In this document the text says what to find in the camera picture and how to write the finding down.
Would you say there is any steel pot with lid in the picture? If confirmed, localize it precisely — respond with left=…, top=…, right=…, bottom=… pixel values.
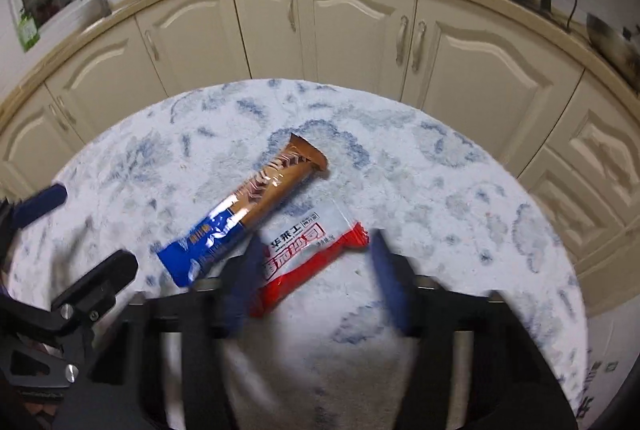
left=586, top=12, right=640, bottom=81

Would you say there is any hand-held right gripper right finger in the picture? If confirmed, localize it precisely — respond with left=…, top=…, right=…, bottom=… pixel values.
left=370, top=230, right=576, bottom=430

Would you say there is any black power cable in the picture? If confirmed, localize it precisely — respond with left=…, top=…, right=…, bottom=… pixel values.
left=552, top=0, right=581, bottom=33

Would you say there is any cardboard box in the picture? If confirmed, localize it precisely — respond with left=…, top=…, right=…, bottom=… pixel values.
left=575, top=345, right=623, bottom=430

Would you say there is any green dish soap bottle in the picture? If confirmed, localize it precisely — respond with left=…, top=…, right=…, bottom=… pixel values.
left=17, top=7, right=41, bottom=53

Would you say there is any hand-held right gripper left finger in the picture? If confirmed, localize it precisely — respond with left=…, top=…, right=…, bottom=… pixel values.
left=87, top=235, right=266, bottom=430

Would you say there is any row of cream base cabinets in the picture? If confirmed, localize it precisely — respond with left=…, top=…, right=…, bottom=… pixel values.
left=0, top=0, right=640, bottom=311

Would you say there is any red white snack wrapper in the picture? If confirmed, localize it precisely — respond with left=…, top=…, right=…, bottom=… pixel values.
left=247, top=202, right=371, bottom=318

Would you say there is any brown blue snack wrapper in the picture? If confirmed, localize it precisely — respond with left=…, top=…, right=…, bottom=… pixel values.
left=156, top=132, right=330, bottom=288

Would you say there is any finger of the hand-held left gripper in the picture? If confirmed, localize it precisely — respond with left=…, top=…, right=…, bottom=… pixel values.
left=50, top=250, right=139, bottom=332
left=0, top=183, right=69, bottom=236

